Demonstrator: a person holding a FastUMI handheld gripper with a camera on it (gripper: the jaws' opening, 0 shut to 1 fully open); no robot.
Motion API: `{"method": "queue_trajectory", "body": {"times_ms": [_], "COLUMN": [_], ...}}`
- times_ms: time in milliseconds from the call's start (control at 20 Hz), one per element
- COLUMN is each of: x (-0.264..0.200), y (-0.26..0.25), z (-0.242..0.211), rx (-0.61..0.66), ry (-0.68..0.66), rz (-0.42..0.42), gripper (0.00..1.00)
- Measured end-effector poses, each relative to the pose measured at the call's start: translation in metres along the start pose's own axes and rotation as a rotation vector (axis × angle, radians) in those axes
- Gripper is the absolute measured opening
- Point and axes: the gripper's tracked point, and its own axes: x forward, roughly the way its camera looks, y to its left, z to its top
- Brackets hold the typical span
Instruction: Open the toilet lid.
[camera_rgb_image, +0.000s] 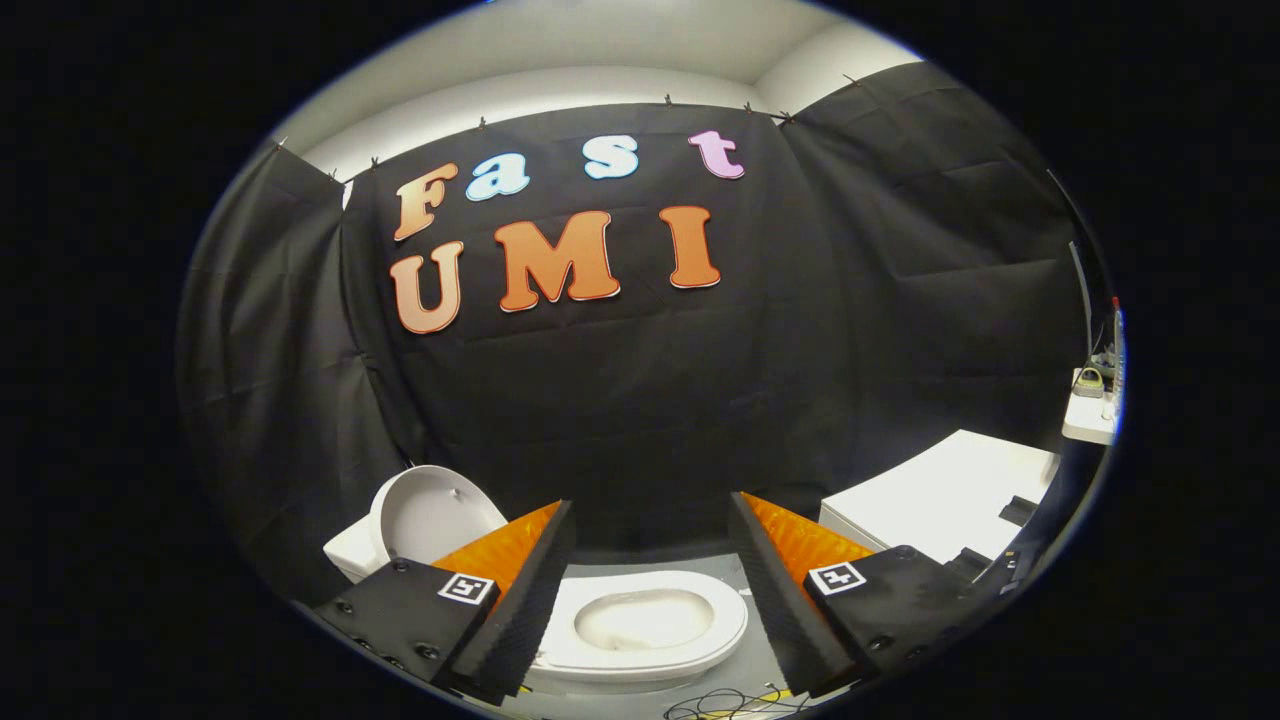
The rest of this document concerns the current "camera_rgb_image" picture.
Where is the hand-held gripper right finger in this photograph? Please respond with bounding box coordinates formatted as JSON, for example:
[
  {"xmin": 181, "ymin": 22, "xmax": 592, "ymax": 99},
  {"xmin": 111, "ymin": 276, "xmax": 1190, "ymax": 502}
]
[{"xmin": 728, "ymin": 491, "xmax": 986, "ymax": 699}]

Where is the black backdrop cloth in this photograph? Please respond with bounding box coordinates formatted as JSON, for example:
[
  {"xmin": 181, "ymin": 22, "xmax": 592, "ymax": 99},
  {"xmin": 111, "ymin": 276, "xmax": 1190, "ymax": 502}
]
[{"xmin": 178, "ymin": 60, "xmax": 1101, "ymax": 606}]

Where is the white drawer cabinet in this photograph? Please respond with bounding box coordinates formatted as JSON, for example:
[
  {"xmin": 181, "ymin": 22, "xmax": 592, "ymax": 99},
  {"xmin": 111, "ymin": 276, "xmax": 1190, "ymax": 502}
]
[{"xmin": 818, "ymin": 430, "xmax": 1059, "ymax": 583}]

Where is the tangle of black cables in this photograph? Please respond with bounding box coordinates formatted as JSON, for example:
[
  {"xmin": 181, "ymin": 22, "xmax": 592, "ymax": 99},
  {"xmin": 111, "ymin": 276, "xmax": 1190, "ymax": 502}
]
[{"xmin": 662, "ymin": 683, "xmax": 813, "ymax": 720}]

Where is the white toilet seat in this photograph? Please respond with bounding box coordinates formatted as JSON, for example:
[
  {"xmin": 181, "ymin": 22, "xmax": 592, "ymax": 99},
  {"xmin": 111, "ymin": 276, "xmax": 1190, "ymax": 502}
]
[{"xmin": 525, "ymin": 570, "xmax": 749, "ymax": 686}]

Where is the row of cloth clips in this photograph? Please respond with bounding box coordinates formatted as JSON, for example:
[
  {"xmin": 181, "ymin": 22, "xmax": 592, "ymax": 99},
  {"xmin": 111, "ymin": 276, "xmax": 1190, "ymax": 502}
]
[{"xmin": 274, "ymin": 72, "xmax": 861, "ymax": 183}]

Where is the white toilet lid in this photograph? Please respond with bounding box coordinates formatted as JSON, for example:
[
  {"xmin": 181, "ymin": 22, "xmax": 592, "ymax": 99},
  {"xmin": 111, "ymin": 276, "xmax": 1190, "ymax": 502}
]
[{"xmin": 368, "ymin": 465, "xmax": 509, "ymax": 567}]

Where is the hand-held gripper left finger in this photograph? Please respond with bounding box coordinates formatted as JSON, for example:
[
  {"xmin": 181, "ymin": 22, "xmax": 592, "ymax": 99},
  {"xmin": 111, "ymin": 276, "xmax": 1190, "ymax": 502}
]
[{"xmin": 310, "ymin": 500, "xmax": 579, "ymax": 698}]

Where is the white side table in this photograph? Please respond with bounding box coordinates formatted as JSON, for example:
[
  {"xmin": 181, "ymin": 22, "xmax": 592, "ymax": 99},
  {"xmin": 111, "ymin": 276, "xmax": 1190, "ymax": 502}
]
[{"xmin": 1062, "ymin": 368, "xmax": 1118, "ymax": 446}]

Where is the white toilet tank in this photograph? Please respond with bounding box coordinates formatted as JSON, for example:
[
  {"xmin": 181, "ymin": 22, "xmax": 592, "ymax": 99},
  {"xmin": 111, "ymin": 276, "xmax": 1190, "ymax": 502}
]
[{"xmin": 322, "ymin": 515, "xmax": 387, "ymax": 584}]

